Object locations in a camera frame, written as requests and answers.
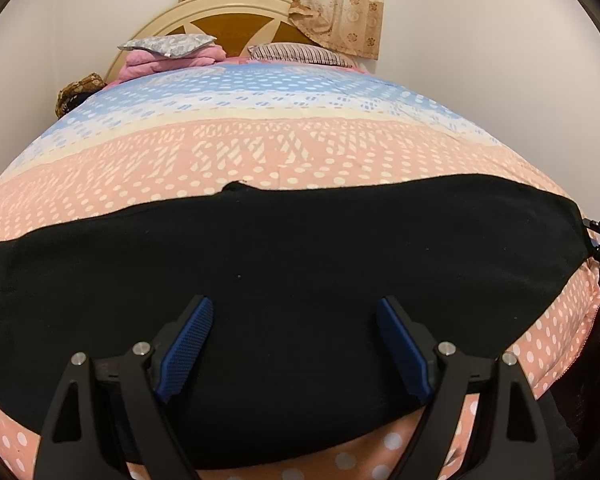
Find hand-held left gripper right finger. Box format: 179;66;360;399
376;296;557;480

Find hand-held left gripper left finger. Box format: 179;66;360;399
32;295;215;480

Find black pants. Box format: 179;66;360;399
0;174;598;471

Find person's dark clothing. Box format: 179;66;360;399
530;275;600;480

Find polka dot bedspread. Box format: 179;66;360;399
0;57;600;480

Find brown patterned bag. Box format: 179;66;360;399
55;73;106;120

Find folded pink blanket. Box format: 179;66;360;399
117;46;227;81

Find grey patterned pillow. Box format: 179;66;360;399
117;34;217;58

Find striped pillow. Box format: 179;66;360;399
247;43;357;68

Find beige floral window curtain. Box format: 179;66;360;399
178;0;387;61

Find cream wooden headboard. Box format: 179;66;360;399
102;0;321;83

